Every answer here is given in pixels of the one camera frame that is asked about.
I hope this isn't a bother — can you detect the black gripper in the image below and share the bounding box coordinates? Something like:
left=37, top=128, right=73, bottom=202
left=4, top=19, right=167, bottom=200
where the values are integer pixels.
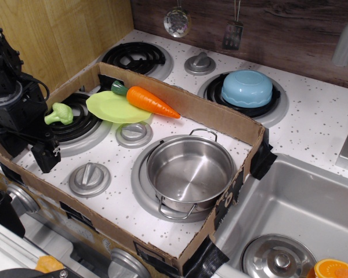
left=0, top=86, right=61, bottom=173

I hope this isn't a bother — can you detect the orange toy carrot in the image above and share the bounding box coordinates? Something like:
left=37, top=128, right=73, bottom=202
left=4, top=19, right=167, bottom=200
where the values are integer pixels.
left=111, top=81, right=180, bottom=119

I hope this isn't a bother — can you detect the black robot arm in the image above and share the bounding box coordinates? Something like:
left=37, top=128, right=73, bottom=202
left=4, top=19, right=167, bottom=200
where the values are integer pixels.
left=0, top=28, right=61, bottom=173

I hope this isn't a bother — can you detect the light green plastic plate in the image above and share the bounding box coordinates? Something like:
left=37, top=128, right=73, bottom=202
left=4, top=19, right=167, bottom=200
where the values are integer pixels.
left=86, top=91, right=151, bottom=123

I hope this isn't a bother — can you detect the brown cardboard fence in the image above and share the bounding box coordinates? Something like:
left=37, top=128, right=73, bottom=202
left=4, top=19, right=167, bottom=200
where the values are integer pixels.
left=0, top=63, right=265, bottom=277

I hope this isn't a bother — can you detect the green toy broccoli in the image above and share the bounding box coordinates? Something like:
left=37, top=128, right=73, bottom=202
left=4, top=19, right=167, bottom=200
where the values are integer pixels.
left=44, top=103, right=74, bottom=125

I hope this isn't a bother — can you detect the front left black burner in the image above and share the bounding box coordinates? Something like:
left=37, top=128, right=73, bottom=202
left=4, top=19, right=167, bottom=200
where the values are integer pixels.
left=46, top=93, right=102, bottom=142

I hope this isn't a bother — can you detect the black burner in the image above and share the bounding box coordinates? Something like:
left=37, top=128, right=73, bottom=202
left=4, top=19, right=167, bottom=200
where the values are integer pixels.
left=46, top=93, right=102, bottom=142
left=101, top=42, right=166, bottom=75
left=204, top=69, right=280, bottom=118

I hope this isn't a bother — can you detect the silver oven dial left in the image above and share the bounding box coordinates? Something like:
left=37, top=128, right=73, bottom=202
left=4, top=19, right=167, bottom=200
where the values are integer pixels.
left=6, top=184, right=40, bottom=217

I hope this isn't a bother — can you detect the silver oven dial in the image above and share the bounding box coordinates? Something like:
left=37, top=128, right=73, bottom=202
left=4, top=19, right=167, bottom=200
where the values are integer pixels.
left=6, top=184, right=40, bottom=217
left=107, top=248, right=151, bottom=278

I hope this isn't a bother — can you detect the silver knob middle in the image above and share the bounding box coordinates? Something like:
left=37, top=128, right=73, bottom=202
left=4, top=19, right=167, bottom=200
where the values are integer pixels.
left=115, top=122, right=153, bottom=148

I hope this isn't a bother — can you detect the orange toy piece bottom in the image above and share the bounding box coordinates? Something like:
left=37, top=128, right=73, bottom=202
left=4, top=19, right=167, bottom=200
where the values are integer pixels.
left=35, top=255, right=64, bottom=273

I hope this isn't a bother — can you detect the silver oven dial right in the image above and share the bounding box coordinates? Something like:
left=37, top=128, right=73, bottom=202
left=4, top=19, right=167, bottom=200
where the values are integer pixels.
left=107, top=248, right=151, bottom=278

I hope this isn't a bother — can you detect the back left black burner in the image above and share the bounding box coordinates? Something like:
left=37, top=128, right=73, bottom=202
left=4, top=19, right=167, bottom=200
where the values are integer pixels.
left=101, top=42, right=166, bottom=75

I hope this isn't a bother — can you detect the stainless steel pot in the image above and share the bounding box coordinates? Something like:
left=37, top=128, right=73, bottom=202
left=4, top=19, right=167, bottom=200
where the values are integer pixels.
left=147, top=129, right=236, bottom=220

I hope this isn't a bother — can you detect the silver knob upper centre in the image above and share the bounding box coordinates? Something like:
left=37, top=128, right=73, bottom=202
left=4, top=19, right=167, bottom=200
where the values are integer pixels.
left=184, top=52, right=216, bottom=76

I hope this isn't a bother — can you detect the back right black burner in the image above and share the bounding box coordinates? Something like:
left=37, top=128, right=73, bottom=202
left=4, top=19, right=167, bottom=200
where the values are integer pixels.
left=204, top=69, right=280, bottom=118

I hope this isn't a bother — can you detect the hanging silver slotted ladle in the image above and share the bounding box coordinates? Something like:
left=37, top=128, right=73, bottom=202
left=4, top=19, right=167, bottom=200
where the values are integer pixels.
left=163, top=0, right=191, bottom=38

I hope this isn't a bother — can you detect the light blue plastic bowl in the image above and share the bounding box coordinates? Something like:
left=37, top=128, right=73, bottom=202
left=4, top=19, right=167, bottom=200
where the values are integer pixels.
left=221, top=69, right=273, bottom=108

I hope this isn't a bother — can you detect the hanging silver spatula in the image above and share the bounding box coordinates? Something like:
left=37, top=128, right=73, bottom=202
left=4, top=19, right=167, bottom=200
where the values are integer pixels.
left=222, top=1, right=244, bottom=50

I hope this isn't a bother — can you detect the silver sink basin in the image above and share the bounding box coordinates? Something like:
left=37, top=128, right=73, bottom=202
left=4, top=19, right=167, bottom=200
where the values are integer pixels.
left=215, top=154, right=348, bottom=277

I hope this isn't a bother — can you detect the silver pot lid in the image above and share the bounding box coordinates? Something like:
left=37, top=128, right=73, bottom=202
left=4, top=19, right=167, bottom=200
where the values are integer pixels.
left=240, top=234, right=317, bottom=277

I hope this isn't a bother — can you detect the orange slice toy can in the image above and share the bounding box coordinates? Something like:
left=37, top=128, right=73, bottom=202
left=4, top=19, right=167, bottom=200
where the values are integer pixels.
left=306, top=259, right=348, bottom=278

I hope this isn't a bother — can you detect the silver faucet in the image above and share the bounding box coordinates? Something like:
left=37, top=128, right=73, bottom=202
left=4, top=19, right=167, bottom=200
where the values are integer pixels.
left=332, top=23, right=348, bottom=67

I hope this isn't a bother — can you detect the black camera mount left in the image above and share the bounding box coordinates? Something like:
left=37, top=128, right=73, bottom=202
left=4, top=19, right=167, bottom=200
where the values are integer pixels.
left=0, top=190, right=26, bottom=238

